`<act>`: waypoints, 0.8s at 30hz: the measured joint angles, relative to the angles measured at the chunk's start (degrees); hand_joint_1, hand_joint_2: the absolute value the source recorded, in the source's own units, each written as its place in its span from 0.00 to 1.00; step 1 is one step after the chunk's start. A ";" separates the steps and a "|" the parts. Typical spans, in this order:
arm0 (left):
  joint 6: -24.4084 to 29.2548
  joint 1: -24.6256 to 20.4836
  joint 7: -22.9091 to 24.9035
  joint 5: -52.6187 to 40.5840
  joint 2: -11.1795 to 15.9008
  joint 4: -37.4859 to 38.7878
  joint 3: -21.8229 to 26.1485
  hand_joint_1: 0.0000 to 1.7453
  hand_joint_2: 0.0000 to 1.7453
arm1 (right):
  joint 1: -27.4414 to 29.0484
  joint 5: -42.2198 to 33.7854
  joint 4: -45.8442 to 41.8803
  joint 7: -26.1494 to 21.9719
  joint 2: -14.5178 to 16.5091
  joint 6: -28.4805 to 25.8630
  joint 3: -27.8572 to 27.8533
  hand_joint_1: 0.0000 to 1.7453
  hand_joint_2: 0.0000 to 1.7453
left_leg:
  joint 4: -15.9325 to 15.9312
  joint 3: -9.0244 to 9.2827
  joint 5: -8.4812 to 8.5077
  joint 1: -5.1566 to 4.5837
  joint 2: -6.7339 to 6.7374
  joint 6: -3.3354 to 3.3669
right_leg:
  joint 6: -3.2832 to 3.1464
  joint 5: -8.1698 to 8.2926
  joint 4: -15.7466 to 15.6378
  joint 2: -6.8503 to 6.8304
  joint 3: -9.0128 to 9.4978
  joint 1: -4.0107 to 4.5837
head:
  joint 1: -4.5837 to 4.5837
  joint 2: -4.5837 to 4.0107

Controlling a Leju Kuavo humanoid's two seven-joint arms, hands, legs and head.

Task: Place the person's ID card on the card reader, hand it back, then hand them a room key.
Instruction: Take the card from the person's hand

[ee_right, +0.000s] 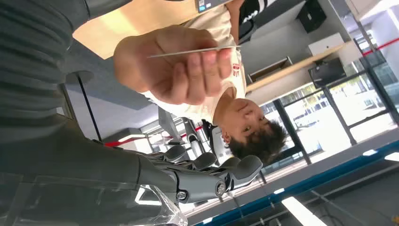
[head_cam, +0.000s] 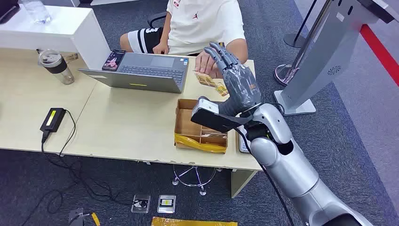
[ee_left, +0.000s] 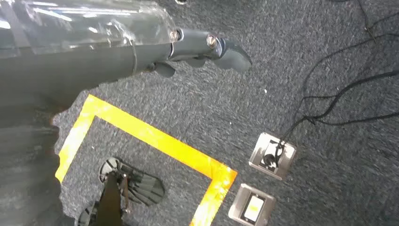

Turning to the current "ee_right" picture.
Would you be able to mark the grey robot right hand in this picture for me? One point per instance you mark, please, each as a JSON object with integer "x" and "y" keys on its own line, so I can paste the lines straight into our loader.
{"x": 78, "y": 162}

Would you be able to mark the person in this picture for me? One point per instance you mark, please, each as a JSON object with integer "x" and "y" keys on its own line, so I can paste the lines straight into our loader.
{"x": 218, "y": 21}

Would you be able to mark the red barrier belt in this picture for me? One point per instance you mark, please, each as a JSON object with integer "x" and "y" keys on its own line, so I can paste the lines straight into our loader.
{"x": 383, "y": 46}
{"x": 124, "y": 141}

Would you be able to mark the black stanchion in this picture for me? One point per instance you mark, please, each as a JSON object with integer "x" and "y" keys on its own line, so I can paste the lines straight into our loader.
{"x": 79, "y": 76}

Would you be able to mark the grey laptop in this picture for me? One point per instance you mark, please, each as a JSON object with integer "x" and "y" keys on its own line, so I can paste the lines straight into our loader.
{"x": 212, "y": 4}

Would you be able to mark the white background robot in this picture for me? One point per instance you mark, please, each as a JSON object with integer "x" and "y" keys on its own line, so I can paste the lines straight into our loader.
{"x": 194, "y": 146}

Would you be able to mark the wooden background desk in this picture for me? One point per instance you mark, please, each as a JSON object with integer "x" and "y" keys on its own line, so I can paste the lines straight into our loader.
{"x": 296, "y": 68}

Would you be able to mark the black cabinet box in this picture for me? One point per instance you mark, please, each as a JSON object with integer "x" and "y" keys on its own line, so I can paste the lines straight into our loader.
{"x": 311, "y": 15}

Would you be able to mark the white box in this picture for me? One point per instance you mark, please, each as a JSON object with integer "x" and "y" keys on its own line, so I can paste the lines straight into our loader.
{"x": 325, "y": 45}

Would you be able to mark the black monitor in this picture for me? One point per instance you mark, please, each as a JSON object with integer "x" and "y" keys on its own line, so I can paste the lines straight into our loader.
{"x": 327, "y": 73}

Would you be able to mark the black window frame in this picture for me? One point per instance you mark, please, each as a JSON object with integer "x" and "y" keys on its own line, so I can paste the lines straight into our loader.
{"x": 339, "y": 118}

